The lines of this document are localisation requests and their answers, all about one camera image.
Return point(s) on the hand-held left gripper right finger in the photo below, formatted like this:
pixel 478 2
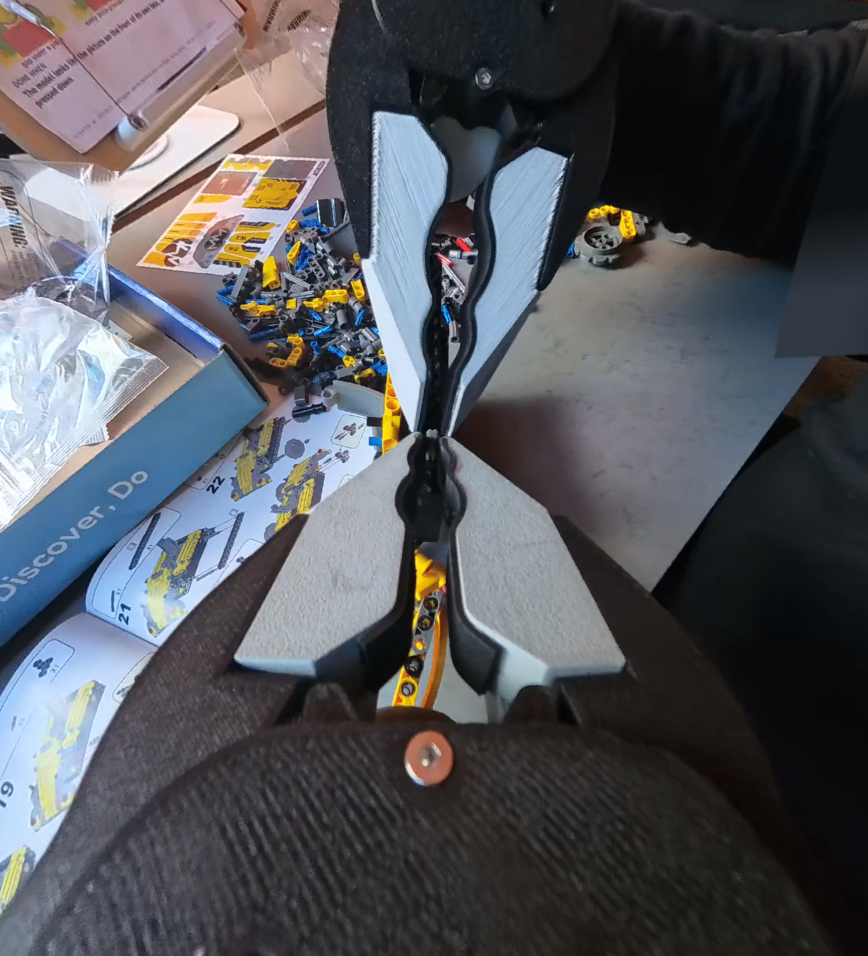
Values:
pixel 531 590

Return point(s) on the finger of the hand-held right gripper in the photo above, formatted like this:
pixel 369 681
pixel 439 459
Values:
pixel 523 224
pixel 404 209

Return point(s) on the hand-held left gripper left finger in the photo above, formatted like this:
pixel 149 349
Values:
pixel 329 582

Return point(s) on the yellow toy vehicle model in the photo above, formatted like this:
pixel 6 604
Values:
pixel 426 571

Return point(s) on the person's right forearm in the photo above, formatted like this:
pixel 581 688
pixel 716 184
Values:
pixel 725 127

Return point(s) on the grey desk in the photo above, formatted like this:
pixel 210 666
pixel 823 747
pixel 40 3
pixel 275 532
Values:
pixel 628 411

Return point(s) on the grey toy wheel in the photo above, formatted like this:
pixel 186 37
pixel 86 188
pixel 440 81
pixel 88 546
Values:
pixel 599 240

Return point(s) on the pile of small building bricks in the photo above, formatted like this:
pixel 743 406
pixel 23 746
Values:
pixel 314 314

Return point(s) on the building instruction booklet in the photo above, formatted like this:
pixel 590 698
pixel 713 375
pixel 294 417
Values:
pixel 202 523

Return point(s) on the yellow sticker sheet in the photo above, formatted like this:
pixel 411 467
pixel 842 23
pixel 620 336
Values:
pixel 247 202

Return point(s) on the grey curved panel brick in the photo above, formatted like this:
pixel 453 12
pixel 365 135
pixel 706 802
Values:
pixel 359 396

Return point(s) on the silver document stand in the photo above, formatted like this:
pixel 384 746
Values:
pixel 187 131

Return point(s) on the blue cardboard box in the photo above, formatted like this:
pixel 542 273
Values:
pixel 105 508

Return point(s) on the person's dark clothing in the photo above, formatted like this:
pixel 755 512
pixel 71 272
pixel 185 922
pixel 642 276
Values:
pixel 815 672

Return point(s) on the printed paper sheet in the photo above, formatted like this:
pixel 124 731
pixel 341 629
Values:
pixel 105 75

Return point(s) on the crumpled clear plastic bags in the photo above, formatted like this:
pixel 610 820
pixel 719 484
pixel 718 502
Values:
pixel 38 388

